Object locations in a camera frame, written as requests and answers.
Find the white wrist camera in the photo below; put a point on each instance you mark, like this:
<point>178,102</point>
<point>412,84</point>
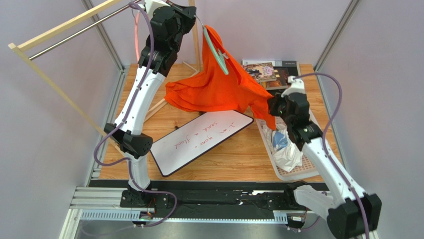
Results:
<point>152,5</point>
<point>296,86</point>

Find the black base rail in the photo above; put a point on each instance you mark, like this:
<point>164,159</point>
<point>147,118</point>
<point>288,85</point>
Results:
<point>213,201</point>

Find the green clothes hanger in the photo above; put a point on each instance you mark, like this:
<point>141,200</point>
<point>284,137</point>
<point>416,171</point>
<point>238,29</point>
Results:
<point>217,54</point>

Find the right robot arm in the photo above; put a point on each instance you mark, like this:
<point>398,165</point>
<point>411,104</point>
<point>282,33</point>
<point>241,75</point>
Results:
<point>348,210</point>

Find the wooden clothes rack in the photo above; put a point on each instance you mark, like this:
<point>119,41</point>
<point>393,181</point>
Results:
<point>34,120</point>

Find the white plastic basket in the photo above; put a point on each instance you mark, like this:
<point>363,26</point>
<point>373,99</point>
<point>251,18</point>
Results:
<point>307,169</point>

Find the dark red cover book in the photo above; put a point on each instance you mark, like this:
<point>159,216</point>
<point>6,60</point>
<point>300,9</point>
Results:
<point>281,73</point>

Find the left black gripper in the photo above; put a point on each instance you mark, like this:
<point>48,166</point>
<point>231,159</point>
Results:
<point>186,13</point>

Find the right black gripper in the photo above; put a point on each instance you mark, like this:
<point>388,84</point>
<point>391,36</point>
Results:
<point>273,105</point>

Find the white printed t shirt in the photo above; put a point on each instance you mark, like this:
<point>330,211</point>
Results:
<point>284,152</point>

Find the pink clothes hanger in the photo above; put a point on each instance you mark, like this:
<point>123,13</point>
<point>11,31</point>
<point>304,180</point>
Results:
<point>136,37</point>

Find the orange t shirt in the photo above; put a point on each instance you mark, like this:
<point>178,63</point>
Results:
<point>212,90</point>

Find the pink cover book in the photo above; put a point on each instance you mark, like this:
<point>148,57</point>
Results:
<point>261,72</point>

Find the whiteboard with red writing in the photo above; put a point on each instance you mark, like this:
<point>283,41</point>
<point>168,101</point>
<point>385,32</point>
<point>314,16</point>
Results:
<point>194,139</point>

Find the large black book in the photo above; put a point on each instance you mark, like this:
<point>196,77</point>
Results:
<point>292,66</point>

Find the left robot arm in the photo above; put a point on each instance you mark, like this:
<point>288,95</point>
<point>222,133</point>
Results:
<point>167,23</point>

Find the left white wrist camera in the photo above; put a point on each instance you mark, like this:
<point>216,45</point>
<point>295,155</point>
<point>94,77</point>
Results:
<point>152,5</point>

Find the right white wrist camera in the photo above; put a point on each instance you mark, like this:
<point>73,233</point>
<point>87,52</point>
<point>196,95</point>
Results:
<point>296,86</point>

